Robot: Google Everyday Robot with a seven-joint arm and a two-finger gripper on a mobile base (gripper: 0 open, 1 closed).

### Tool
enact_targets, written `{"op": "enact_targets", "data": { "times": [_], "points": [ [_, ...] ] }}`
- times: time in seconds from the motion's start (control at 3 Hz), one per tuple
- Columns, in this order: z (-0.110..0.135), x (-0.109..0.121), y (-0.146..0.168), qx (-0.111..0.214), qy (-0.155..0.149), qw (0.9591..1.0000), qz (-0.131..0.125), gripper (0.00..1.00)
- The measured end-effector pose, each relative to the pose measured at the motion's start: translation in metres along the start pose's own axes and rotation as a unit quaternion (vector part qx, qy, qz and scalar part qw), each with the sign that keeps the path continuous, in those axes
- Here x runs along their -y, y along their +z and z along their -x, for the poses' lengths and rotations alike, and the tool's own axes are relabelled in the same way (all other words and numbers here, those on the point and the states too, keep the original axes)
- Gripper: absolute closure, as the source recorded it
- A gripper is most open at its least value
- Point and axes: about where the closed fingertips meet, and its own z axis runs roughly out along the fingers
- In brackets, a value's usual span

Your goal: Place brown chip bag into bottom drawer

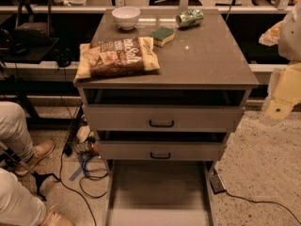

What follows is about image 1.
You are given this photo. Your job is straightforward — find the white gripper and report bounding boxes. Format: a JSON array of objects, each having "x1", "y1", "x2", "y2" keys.
[{"x1": 261, "y1": 61, "x2": 301, "y2": 126}]

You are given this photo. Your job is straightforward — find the brown sea salt chip bag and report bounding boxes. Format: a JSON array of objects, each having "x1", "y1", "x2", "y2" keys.
[{"x1": 75, "y1": 37, "x2": 160, "y2": 79}]

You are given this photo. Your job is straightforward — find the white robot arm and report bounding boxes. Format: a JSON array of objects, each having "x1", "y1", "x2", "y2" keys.
[{"x1": 259, "y1": 2, "x2": 301, "y2": 126}]

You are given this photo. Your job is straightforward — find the grey drawer cabinet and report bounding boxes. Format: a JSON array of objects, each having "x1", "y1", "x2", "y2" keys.
[{"x1": 74, "y1": 9, "x2": 258, "y2": 220}]

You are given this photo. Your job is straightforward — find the open bottom drawer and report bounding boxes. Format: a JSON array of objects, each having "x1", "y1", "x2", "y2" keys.
[{"x1": 103, "y1": 160, "x2": 217, "y2": 226}]

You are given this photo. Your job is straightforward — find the black bag on side table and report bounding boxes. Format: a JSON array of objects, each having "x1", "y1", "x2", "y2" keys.
[{"x1": 13, "y1": 0, "x2": 53, "y2": 47}]

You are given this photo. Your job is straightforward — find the black power brick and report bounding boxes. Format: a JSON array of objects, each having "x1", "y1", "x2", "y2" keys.
[{"x1": 209, "y1": 173, "x2": 226, "y2": 194}]

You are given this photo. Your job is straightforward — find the green yellow sponge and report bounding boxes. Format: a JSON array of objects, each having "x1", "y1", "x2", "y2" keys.
[{"x1": 150, "y1": 26, "x2": 175, "y2": 47}]

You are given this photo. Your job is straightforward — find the white ceramic bowl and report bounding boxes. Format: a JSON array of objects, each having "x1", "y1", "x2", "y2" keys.
[{"x1": 112, "y1": 7, "x2": 140, "y2": 30}]

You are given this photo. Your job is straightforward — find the tan shoe upper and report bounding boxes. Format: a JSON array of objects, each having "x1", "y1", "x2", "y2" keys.
[{"x1": 15, "y1": 139, "x2": 55, "y2": 177}]

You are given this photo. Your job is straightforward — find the tan shoe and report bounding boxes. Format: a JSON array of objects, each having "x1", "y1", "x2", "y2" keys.
[
  {"x1": 38, "y1": 209, "x2": 75, "y2": 226},
  {"x1": 15, "y1": 139, "x2": 55, "y2": 177}
]

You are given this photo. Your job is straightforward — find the tan shoe lower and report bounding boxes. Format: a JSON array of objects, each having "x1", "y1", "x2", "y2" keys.
[{"x1": 38, "y1": 209, "x2": 75, "y2": 226}]

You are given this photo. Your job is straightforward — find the person's upper leg beige trousers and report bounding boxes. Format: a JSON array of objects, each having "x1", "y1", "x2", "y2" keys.
[{"x1": 0, "y1": 102, "x2": 34, "y2": 161}]

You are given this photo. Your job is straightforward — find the person's leg beige trousers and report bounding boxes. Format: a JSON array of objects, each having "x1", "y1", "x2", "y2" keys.
[
  {"x1": 0, "y1": 102, "x2": 34, "y2": 161},
  {"x1": 0, "y1": 169, "x2": 46, "y2": 226}
]

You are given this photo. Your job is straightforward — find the person's lower leg beige trousers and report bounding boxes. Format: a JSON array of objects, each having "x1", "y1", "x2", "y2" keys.
[{"x1": 0, "y1": 169, "x2": 46, "y2": 226}]

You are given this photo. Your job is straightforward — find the black cable right floor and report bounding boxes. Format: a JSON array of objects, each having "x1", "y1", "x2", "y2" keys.
[{"x1": 224, "y1": 190, "x2": 301, "y2": 224}]

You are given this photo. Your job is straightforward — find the middle drawer with black handle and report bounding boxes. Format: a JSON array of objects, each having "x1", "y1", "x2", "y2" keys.
[{"x1": 96, "y1": 141, "x2": 227, "y2": 161}]

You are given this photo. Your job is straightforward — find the drawer with black handle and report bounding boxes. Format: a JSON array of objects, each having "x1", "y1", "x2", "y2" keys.
[
  {"x1": 83, "y1": 105, "x2": 245, "y2": 132},
  {"x1": 96, "y1": 141, "x2": 227, "y2": 161}
]

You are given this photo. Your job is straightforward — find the top drawer with black handle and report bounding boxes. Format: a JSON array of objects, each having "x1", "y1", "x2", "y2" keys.
[{"x1": 83, "y1": 105, "x2": 245, "y2": 132}]

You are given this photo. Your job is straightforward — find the blue cable loop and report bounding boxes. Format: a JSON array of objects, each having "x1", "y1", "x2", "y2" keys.
[{"x1": 80, "y1": 153, "x2": 101, "y2": 179}]

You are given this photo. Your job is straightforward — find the black floor cable left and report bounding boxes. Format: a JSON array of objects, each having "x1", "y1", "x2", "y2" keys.
[{"x1": 57, "y1": 104, "x2": 109, "y2": 226}]

